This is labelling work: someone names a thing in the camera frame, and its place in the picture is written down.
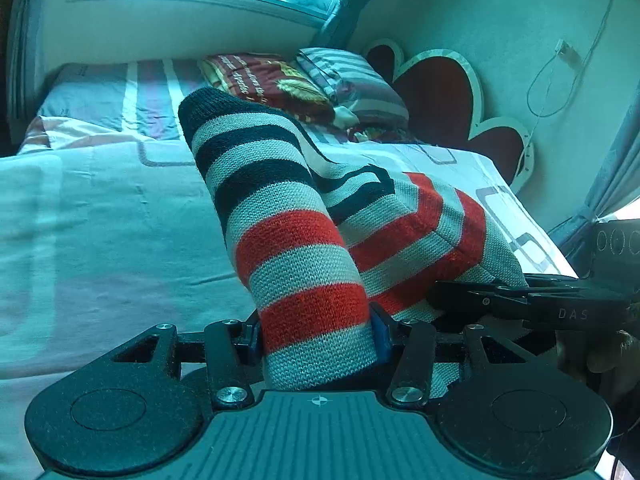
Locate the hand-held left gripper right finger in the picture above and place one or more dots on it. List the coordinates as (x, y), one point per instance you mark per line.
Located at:
(380, 336)

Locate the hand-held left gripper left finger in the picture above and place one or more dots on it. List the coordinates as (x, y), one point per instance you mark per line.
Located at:
(250, 345)

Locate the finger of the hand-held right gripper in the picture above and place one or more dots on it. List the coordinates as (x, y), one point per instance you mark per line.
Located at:
(475, 301)

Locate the striped knit sweater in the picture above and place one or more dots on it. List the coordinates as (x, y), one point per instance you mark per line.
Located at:
(300, 240)

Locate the person's right hand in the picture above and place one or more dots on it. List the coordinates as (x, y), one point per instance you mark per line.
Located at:
(600, 360)

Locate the blue curtain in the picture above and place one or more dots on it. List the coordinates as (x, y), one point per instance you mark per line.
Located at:
(610, 170)

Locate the floral patterned cloth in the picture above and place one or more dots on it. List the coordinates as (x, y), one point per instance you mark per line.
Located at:
(380, 132)

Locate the heart-shaped red headboard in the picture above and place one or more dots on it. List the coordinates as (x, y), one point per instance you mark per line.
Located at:
(440, 95)

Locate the grey striped pillow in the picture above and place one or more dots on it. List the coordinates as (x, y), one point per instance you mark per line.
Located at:
(350, 80)

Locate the red patterned pillow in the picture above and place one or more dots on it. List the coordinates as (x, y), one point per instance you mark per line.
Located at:
(260, 80)

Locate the bed with striped sheet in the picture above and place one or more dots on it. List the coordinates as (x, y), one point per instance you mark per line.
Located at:
(100, 95)

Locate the blue-grey curtain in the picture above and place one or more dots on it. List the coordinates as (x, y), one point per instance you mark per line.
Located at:
(350, 0)
(25, 35)

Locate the white wall socket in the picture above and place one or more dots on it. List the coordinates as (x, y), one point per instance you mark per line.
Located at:
(565, 48)

